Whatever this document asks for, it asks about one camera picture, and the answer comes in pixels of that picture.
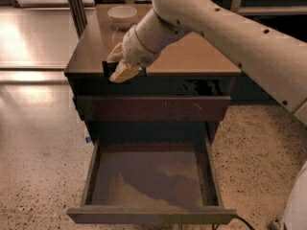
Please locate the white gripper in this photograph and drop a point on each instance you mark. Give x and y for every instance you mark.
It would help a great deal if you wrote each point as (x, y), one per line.
(138, 50)

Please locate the black rxbar chocolate bar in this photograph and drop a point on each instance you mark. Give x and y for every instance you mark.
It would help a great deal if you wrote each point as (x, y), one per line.
(110, 67)

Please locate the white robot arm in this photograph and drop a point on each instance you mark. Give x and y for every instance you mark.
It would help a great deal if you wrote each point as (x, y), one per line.
(276, 62)

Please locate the brown wooden drawer cabinet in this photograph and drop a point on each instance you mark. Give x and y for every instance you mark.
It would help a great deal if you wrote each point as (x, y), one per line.
(189, 67)

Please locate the white ceramic bowl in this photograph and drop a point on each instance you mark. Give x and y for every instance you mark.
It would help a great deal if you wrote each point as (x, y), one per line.
(122, 17)

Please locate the blue tape piece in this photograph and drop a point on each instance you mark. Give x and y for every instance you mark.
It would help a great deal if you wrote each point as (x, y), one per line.
(88, 139)

